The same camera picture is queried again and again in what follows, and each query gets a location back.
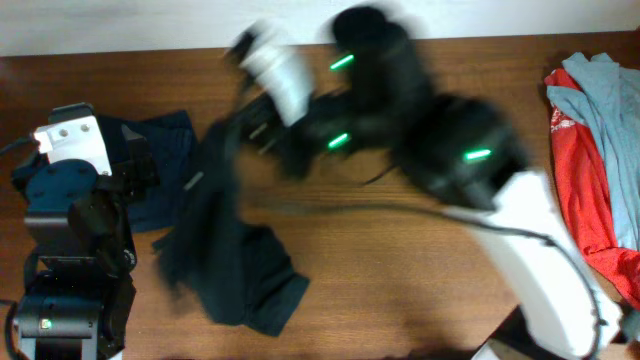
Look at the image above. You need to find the black Nike t-shirt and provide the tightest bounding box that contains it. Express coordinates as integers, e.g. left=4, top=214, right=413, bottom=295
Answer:
left=152, top=123, right=310, bottom=337

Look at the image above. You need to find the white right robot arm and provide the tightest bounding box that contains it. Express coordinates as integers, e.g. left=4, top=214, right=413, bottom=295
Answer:
left=229, top=5, right=622, bottom=359

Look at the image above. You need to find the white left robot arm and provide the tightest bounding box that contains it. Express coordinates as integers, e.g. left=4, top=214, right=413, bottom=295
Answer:
left=5, top=103, right=159, bottom=359

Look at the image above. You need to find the folded navy blue garment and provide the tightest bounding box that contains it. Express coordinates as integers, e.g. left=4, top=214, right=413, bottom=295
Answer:
left=97, top=110, right=197, bottom=233

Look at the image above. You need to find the red sports shirt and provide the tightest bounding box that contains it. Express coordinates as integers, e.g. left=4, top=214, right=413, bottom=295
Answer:
left=545, top=69, right=639, bottom=307

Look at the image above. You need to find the grey-blue shirt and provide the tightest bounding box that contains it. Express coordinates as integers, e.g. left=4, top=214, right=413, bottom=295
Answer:
left=546, top=52, right=639, bottom=250

